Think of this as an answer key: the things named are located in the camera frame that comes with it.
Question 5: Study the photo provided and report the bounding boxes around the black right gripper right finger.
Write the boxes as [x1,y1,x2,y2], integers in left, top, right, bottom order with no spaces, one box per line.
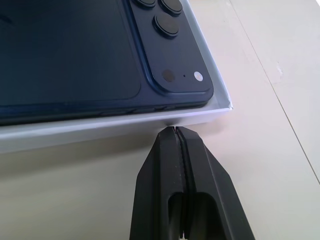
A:
[176,126,256,240]

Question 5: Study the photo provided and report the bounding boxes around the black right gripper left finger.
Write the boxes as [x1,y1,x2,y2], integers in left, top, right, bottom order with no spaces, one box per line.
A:
[129,126,187,240]

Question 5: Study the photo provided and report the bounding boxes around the dark blue smartphone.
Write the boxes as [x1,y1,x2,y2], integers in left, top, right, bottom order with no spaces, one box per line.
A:
[0,0,215,127]

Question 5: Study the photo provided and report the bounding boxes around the white box bottom tray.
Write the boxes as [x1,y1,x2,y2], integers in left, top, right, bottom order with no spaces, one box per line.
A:
[0,0,235,155]

